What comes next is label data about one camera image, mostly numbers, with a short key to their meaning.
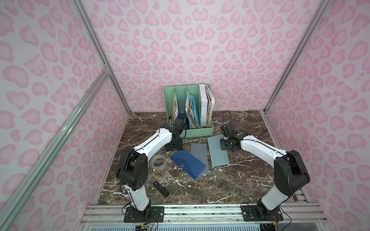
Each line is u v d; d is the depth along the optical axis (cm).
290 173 45
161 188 82
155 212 73
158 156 92
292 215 73
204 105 95
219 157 90
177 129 70
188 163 90
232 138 67
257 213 71
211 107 93
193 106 90
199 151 96
